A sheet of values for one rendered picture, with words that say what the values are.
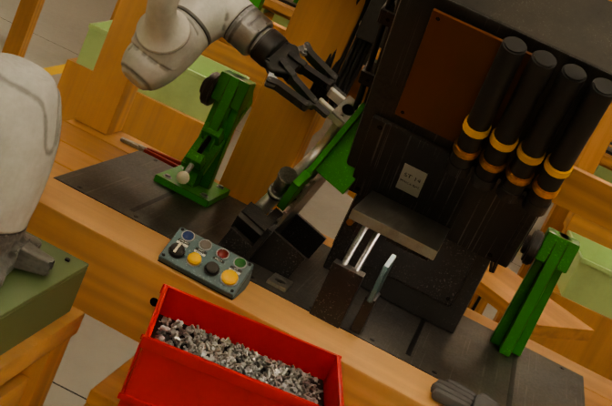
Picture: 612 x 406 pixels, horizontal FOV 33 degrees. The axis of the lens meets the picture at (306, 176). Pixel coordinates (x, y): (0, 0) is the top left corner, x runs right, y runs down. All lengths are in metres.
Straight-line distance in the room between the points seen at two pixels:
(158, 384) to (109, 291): 0.37
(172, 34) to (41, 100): 0.58
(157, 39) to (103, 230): 0.37
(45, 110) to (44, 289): 0.25
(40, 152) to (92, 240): 0.45
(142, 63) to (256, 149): 0.47
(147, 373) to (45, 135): 0.37
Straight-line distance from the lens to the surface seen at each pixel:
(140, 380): 1.53
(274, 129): 2.33
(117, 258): 1.83
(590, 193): 2.35
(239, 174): 2.37
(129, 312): 1.85
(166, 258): 1.80
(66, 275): 1.55
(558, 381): 2.20
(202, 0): 2.04
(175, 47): 1.96
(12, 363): 1.47
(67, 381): 3.22
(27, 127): 1.40
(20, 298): 1.44
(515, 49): 1.57
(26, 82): 1.41
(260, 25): 2.04
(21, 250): 1.50
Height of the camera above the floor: 1.56
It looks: 14 degrees down
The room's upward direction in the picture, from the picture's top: 25 degrees clockwise
